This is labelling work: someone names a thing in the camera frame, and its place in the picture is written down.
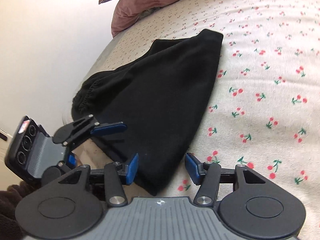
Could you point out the cherry print bed sheet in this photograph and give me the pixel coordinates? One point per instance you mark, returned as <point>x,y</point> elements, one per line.
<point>264,109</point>

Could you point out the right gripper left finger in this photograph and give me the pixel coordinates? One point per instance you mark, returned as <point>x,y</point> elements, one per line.
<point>129,170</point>

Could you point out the brown fuzzy left sleeve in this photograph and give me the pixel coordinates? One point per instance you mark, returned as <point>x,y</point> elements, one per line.
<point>9,200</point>

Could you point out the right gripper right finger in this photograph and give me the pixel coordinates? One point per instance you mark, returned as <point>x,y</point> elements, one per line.
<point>194,168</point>

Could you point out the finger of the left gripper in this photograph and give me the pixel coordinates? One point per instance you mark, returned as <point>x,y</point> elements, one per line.
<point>101,130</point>
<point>72,161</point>

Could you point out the grey mattress cover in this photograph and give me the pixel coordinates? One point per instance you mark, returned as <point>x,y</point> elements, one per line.
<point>104,55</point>

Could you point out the black pants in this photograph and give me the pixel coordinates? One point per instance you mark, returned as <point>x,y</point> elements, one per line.
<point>161,97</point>

